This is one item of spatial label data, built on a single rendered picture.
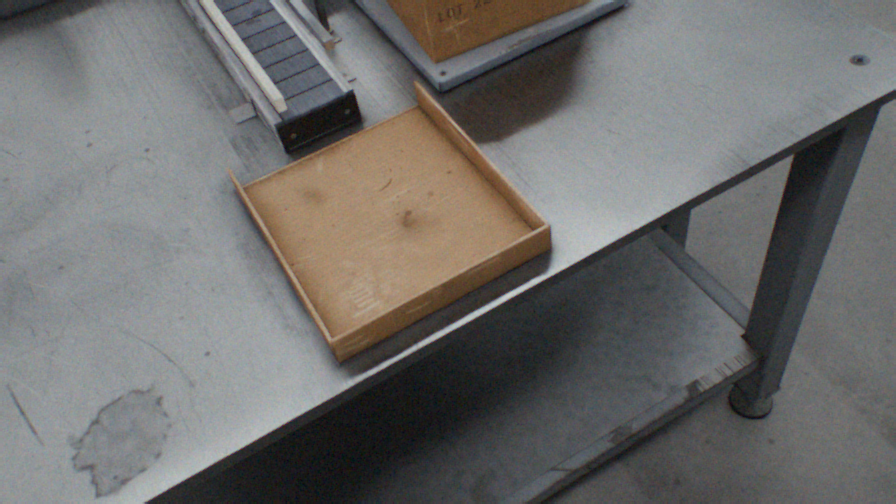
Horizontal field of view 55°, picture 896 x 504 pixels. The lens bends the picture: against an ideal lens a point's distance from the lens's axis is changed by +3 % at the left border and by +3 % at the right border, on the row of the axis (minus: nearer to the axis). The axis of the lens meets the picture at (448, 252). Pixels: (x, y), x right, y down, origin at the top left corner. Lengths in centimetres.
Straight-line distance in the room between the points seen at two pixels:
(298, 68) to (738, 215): 125
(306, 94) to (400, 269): 29
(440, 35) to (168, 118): 38
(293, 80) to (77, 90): 34
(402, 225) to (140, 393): 32
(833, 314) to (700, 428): 40
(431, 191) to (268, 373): 28
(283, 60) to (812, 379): 121
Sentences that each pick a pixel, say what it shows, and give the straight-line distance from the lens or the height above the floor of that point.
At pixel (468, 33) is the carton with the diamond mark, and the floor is 88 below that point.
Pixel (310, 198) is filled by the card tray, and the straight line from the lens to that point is 100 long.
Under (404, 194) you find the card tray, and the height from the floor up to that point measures 83.
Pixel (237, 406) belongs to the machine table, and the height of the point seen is 83.
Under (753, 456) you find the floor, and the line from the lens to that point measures 173.
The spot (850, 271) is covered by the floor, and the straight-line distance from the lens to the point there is 202.
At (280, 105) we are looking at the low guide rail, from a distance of 103.
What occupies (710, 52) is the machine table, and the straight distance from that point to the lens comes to 115.
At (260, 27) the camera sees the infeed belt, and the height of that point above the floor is 88.
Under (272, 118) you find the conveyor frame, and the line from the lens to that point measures 106.
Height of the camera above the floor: 153
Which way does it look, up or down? 50 degrees down
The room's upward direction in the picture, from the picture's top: 11 degrees counter-clockwise
